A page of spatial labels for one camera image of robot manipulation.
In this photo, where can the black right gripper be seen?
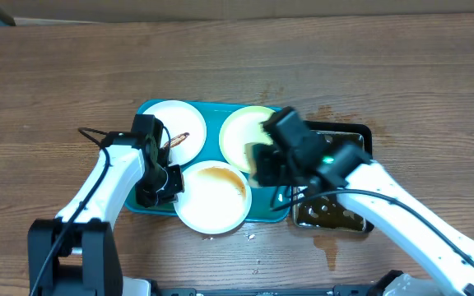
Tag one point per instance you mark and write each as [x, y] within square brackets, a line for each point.
[268, 164]

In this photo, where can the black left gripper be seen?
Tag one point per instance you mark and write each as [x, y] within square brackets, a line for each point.
[176, 186]

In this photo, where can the white plate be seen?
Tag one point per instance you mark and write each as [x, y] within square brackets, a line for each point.
[187, 127]
[216, 198]

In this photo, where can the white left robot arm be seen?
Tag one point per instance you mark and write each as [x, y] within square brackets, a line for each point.
[130, 161]

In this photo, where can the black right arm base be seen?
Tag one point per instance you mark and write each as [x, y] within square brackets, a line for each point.
[397, 283]

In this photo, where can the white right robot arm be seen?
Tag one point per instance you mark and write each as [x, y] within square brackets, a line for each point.
[364, 187]

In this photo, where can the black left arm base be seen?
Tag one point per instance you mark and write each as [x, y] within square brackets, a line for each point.
[75, 260]

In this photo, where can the black water tray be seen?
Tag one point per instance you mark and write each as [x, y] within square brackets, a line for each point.
[326, 212]

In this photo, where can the teal serving tray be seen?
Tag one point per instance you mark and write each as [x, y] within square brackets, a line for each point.
[214, 115]

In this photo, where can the green rimmed plate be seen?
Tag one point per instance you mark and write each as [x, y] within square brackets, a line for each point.
[242, 127]

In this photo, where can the black front rail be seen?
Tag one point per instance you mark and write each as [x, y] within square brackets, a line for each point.
[338, 290]

